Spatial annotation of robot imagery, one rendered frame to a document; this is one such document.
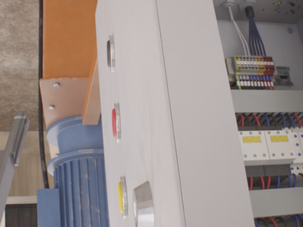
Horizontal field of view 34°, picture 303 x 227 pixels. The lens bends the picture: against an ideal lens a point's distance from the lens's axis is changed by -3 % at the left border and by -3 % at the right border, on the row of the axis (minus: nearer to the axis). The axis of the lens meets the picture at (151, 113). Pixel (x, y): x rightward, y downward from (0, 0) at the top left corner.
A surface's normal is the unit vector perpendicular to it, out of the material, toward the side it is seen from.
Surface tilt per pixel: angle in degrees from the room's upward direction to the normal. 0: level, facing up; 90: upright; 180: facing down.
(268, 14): 0
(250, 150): 90
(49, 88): 0
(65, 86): 0
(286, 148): 90
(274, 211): 90
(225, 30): 90
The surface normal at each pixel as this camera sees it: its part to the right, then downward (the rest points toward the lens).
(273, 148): 0.21, -0.42
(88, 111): 0.11, 0.91
